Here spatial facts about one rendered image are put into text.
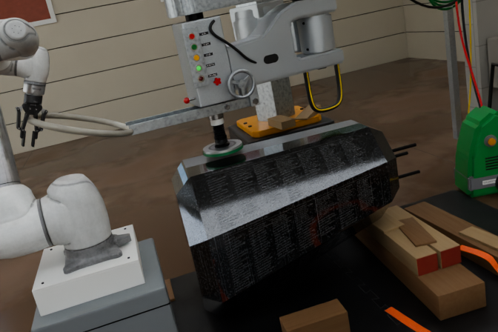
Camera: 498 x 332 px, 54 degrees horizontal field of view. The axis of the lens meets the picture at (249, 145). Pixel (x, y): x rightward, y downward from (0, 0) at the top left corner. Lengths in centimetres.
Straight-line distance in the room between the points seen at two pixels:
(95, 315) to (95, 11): 720
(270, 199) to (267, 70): 67
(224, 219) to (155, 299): 83
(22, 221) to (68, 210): 13
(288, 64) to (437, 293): 132
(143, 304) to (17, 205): 48
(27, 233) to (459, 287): 186
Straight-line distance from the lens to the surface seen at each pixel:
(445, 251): 265
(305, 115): 329
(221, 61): 248
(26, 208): 164
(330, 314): 245
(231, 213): 235
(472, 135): 365
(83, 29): 849
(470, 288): 257
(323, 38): 273
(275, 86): 331
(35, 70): 234
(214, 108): 253
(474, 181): 371
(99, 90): 854
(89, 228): 163
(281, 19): 261
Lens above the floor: 156
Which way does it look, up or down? 16 degrees down
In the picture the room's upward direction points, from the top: 11 degrees counter-clockwise
